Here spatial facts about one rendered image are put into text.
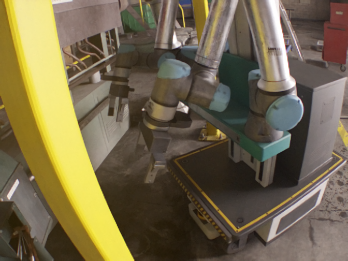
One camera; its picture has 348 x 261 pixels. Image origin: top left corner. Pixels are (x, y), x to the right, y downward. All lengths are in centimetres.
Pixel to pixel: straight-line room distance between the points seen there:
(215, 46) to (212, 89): 15
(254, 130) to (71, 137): 60
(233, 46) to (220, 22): 45
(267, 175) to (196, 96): 71
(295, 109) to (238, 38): 59
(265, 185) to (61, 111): 106
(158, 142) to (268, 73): 34
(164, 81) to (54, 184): 36
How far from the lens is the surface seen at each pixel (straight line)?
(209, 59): 75
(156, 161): 66
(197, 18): 197
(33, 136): 44
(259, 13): 63
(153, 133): 67
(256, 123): 86
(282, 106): 67
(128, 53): 109
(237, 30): 119
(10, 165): 96
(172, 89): 63
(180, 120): 70
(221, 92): 66
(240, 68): 109
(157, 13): 124
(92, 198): 54
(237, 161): 145
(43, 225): 108
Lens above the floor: 119
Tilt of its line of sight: 29 degrees down
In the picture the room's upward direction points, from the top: 8 degrees counter-clockwise
